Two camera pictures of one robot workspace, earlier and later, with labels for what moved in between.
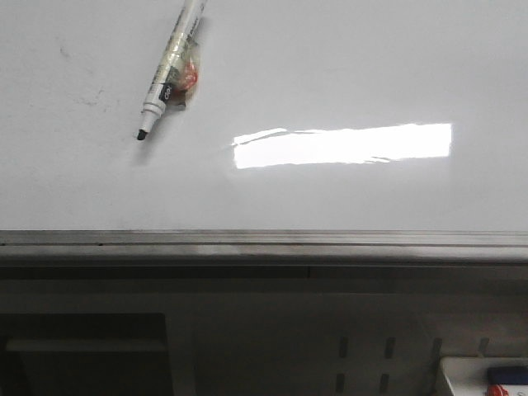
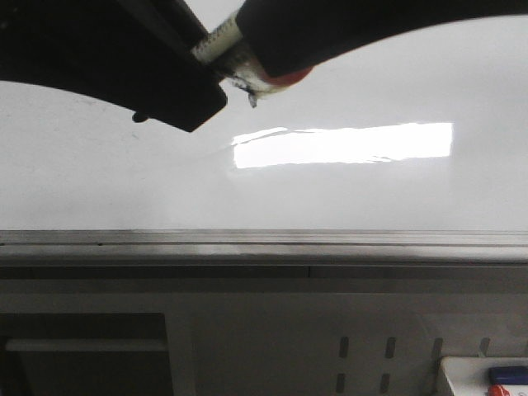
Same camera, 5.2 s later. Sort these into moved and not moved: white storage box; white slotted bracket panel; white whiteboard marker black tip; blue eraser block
Moved: white whiteboard marker black tip
Not moved: blue eraser block; white slotted bracket panel; white storage box
